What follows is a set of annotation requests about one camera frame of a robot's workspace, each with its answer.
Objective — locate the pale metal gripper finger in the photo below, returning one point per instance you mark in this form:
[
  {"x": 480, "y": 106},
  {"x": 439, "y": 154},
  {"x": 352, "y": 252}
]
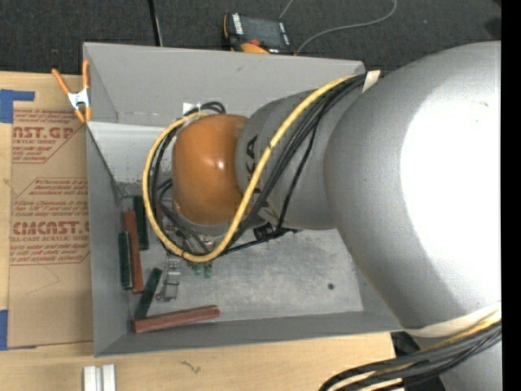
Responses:
[
  {"x": 172, "y": 285},
  {"x": 173, "y": 265}
]

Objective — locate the dark green flat block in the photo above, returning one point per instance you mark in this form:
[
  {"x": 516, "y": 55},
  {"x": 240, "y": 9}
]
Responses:
[
  {"x": 141, "y": 222},
  {"x": 125, "y": 261},
  {"x": 148, "y": 293}
]

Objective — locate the red-brown flat block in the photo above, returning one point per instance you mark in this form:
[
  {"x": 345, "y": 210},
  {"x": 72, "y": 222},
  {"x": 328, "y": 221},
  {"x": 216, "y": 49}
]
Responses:
[
  {"x": 134, "y": 251},
  {"x": 175, "y": 318}
]

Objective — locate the grey metal bin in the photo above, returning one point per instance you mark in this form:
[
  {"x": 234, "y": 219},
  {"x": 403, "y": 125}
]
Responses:
[{"x": 268, "y": 287}]

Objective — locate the brown cardboard board red print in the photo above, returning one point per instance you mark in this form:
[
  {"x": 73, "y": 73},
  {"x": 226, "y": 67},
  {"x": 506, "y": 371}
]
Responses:
[{"x": 49, "y": 202}]

